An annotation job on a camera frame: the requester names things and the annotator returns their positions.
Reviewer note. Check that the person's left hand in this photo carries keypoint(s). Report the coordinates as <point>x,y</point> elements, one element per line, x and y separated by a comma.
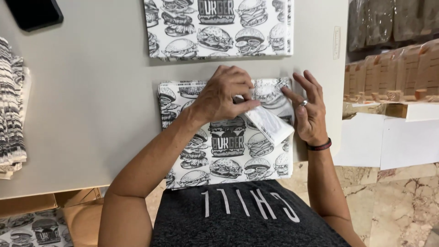
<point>219,99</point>

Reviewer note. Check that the person's right hand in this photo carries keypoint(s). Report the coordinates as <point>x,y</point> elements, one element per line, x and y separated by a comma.
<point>313,120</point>

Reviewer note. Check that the person's right fingers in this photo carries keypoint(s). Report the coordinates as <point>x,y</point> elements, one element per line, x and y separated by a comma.
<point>308,89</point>

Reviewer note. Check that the burger-print paper sheet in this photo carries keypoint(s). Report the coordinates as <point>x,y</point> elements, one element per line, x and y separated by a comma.
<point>271,125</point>

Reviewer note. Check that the small table label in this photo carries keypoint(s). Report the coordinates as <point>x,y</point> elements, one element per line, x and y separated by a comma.
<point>336,43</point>

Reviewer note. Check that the black wristband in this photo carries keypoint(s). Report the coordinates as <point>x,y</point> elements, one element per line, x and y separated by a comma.
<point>319,145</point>

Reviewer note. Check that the row of brown bag packs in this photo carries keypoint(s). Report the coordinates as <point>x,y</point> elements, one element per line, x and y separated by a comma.
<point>394,75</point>

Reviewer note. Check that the dark plastic-wrapped packs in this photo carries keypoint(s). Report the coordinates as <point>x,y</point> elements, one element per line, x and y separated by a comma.
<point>387,20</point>

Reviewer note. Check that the stack of burger-print papers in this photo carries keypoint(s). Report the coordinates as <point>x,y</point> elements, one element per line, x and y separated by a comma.
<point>226,161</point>
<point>219,31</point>

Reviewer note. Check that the white carton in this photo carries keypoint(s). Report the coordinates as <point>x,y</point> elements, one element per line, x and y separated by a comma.
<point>410,144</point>

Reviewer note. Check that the dark grey shirt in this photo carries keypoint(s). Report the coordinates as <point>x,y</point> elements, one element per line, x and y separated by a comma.
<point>247,223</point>

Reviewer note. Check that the brown cardboard box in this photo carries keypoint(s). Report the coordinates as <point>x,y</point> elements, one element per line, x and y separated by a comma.
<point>79,212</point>

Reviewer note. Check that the black phone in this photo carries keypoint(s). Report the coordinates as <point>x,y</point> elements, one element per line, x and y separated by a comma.
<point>34,12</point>

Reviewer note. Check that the pile of folded printed papers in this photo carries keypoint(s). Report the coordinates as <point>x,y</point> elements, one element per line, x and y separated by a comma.
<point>10,113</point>

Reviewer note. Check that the burger-print paper in box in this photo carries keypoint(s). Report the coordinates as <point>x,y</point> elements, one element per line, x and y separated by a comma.
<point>34,231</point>

